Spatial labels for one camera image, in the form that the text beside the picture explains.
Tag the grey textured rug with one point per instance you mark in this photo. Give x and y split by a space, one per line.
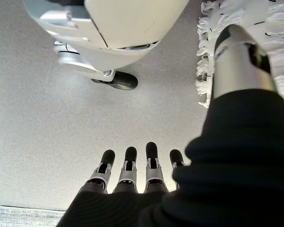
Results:
21 216

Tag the white fringed cloth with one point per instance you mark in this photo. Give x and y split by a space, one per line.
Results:
281 40

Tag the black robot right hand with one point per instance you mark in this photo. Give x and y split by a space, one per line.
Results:
227 165

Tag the silver robot right leg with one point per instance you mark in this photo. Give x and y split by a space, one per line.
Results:
123 21

